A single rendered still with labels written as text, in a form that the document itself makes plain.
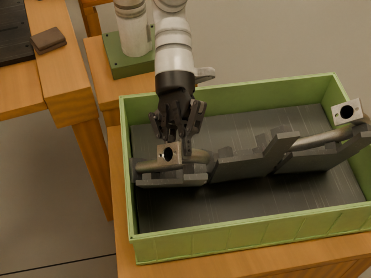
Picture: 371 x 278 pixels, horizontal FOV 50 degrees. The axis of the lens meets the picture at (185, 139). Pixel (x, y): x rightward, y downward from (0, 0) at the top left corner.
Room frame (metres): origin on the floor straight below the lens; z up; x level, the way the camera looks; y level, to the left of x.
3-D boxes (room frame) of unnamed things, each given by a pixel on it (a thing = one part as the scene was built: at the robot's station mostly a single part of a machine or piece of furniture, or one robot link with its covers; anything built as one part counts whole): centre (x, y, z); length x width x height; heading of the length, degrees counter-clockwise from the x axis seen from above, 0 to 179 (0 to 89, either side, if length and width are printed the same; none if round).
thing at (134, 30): (1.00, 0.16, 0.98); 0.09 x 0.09 x 0.17; 23
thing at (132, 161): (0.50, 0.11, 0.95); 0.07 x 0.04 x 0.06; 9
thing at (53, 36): (1.01, 0.45, 0.91); 0.10 x 0.08 x 0.03; 124
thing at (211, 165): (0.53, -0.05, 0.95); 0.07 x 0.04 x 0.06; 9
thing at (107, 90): (0.99, 0.16, 0.83); 0.32 x 0.32 x 0.04; 17
